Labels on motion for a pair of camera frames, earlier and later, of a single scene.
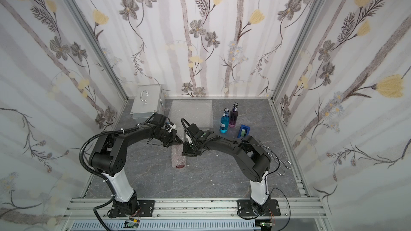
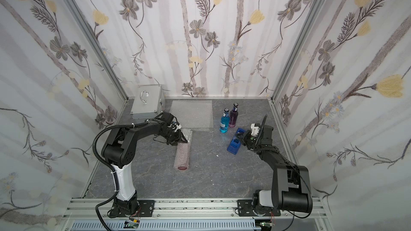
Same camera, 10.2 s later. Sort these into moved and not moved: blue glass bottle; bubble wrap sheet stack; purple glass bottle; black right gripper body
Moved: black right gripper body
Not moved: bubble wrap sheet stack; purple glass bottle; blue glass bottle
